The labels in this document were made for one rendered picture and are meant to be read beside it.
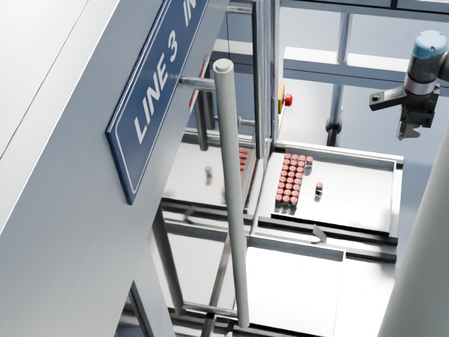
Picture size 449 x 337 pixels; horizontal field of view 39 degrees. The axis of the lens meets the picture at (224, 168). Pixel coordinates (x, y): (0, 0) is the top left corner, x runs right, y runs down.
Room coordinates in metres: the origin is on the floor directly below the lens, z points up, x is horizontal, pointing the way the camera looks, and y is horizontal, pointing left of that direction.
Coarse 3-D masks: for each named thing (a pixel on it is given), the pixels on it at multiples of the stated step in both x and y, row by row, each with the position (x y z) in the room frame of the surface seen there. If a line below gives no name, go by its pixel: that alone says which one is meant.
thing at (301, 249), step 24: (264, 240) 0.93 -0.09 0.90; (264, 264) 0.87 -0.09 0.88; (288, 264) 0.86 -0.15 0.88; (312, 264) 0.86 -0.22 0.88; (336, 264) 0.85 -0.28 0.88; (264, 288) 0.80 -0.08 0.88; (288, 288) 0.79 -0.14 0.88; (312, 288) 0.78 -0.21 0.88; (336, 288) 0.78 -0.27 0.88; (264, 312) 0.73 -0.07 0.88; (288, 312) 0.72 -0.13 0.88; (312, 312) 0.71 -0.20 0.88; (336, 312) 0.69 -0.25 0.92; (312, 336) 0.64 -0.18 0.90
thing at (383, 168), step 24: (312, 168) 1.19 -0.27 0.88; (336, 168) 1.18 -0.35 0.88; (360, 168) 1.17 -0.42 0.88; (384, 168) 1.16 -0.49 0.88; (312, 192) 1.10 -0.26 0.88; (336, 192) 1.09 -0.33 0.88; (360, 192) 1.08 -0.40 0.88; (384, 192) 1.07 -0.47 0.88; (288, 216) 1.00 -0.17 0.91; (312, 216) 1.01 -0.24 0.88; (336, 216) 1.01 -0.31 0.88; (360, 216) 1.00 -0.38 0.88; (384, 216) 0.99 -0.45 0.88
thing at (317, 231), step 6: (318, 228) 0.95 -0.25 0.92; (318, 234) 0.93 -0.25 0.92; (324, 234) 0.94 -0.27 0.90; (324, 240) 0.92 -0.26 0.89; (330, 240) 0.93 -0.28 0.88; (336, 240) 0.92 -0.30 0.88; (342, 240) 0.92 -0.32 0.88; (348, 240) 0.92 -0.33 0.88; (348, 246) 0.90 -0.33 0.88; (354, 246) 0.90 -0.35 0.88; (360, 246) 0.90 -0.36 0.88
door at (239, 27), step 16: (240, 0) 0.96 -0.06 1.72; (240, 16) 0.96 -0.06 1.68; (240, 32) 0.95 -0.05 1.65; (240, 48) 0.95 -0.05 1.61; (240, 64) 0.94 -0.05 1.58; (240, 80) 0.93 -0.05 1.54; (240, 96) 0.93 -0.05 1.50; (240, 112) 0.92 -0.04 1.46; (240, 128) 0.91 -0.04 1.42; (240, 160) 0.89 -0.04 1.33
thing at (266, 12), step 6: (264, 0) 0.87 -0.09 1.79; (270, 0) 0.87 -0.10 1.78; (264, 6) 0.87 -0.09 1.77; (270, 6) 0.87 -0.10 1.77; (264, 12) 0.87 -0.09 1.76; (270, 12) 0.87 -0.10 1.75; (264, 18) 0.87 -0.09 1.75; (270, 18) 0.87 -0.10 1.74; (264, 24) 0.87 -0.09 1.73; (270, 24) 0.87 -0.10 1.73; (264, 30) 0.87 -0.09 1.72; (270, 30) 0.87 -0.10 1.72; (264, 36) 0.87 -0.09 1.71; (270, 36) 0.87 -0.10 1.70; (264, 42) 0.87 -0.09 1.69; (270, 42) 0.87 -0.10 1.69; (264, 48) 0.87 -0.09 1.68; (270, 48) 0.87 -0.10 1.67; (270, 54) 0.87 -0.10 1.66; (270, 60) 0.87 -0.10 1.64; (270, 66) 0.87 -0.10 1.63; (270, 72) 0.87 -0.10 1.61; (270, 78) 0.87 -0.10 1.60; (270, 84) 0.87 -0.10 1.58; (270, 90) 0.87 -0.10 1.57; (270, 96) 0.87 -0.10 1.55; (270, 102) 0.87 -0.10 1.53; (270, 108) 0.87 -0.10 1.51; (270, 114) 0.87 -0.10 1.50; (240, 120) 0.89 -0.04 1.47; (246, 120) 0.89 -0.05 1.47; (252, 120) 0.89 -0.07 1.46; (270, 120) 0.87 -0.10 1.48; (270, 126) 0.87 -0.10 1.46; (270, 132) 0.87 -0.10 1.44
